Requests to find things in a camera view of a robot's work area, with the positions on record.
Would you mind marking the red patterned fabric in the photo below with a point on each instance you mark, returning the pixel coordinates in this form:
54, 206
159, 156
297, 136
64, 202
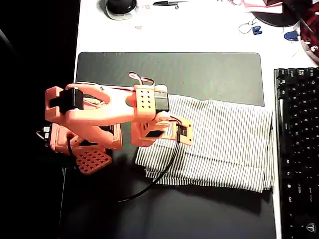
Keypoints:
310, 30

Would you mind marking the orange framed wrist camera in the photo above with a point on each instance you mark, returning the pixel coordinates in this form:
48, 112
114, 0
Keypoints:
184, 130

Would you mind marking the black round disc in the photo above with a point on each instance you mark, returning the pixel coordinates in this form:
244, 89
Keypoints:
276, 18

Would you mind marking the black computer mouse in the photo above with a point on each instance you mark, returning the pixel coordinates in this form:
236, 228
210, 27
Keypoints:
121, 8

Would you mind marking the dark grey desk mat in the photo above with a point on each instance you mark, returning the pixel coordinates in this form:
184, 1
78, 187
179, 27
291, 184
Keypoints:
199, 74

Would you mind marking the orange printed robot arm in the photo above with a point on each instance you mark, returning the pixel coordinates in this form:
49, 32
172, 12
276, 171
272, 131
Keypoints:
99, 112

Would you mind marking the small blue plastic clip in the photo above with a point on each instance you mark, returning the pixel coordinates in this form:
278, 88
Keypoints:
256, 30

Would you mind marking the red paper sheet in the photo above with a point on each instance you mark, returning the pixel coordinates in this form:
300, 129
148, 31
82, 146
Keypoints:
259, 5

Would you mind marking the black thread snips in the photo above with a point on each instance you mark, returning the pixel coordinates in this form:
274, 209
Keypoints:
167, 3

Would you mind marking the striped grey cloth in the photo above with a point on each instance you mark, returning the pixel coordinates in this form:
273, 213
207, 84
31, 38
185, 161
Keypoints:
219, 144

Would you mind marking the black keyboard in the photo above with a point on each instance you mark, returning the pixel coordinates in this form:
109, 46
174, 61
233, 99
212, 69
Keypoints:
299, 154

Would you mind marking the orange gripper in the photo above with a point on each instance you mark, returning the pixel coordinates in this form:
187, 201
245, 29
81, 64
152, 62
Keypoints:
136, 139

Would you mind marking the orange perforated base plate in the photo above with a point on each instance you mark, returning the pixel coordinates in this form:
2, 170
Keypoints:
92, 161

